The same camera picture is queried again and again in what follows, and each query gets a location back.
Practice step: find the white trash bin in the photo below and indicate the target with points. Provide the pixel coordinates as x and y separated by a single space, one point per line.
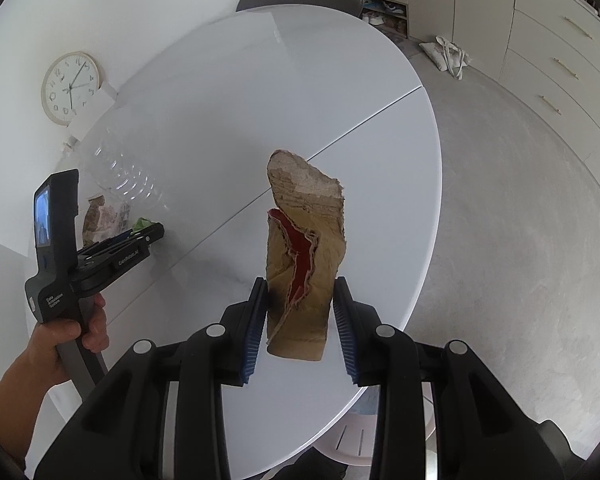
351 440

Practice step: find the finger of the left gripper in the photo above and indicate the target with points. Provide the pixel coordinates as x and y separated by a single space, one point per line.
134 249
104 245

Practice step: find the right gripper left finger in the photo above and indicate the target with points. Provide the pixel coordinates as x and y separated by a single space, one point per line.
117 432

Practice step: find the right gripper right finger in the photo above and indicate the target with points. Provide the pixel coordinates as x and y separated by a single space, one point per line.
481 431

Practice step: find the white paper card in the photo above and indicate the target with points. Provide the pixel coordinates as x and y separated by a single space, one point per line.
89 115

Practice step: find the red torn paper bag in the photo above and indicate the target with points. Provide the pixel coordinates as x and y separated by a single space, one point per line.
306 245

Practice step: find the green paper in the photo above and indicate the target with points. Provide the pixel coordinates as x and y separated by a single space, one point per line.
141 223

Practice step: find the clear plastic container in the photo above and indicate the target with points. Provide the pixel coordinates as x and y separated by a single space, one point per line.
118 171

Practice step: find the person left hand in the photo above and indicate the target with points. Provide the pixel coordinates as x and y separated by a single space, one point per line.
41 353

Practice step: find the white cloth bag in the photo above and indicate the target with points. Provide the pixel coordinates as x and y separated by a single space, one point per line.
446 56

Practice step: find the white wall socket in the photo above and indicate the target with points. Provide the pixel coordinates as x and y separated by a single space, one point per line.
70 144

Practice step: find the round white wall clock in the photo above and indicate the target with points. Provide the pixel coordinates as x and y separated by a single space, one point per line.
68 85

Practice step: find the brown gold snack wrapper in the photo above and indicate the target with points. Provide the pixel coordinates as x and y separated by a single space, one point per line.
104 220

